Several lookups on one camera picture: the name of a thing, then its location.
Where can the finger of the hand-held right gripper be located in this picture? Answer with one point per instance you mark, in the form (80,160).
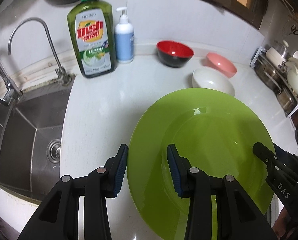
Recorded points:
(264,155)
(294,163)

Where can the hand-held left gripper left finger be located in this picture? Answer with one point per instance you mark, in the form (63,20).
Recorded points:
(121,170)

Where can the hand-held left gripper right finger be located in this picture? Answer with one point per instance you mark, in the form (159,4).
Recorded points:
(174,170)

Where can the green plate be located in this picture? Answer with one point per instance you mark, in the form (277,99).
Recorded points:
(214,135)

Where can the cream white bowl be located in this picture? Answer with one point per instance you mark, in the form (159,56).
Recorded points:
(211,82)

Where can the pink bowl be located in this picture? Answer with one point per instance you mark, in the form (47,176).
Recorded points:
(221,63)

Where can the red and black bowl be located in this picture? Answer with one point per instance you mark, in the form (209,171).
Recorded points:
(174,48)

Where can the person's right hand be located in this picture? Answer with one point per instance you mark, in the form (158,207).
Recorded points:
(285,225)

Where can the stainless steel pot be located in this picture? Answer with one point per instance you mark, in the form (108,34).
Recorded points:
(286,101)
(269,75)

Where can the cream ceramic teapot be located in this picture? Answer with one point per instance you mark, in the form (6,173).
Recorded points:
(297,80)

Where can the stainless steel sink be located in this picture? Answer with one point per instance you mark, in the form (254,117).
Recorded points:
(26,135)

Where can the metal and white pot rack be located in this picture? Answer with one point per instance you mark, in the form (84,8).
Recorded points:
(257,52)

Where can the white pot with glass lid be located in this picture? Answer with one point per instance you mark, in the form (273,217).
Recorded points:
(274,52)

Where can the slim gooseneck metal faucet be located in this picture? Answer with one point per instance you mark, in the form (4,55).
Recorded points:
(61,71)

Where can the white and blue pump bottle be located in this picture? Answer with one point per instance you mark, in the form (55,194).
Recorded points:
(124,42)

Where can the black hanging scissors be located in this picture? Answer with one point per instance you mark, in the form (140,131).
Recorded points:
(294,30)

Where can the green dish soap bottle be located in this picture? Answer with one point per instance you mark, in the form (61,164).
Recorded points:
(94,42)

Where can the large metal kitchen faucet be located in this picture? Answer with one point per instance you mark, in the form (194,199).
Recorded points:
(9,90)

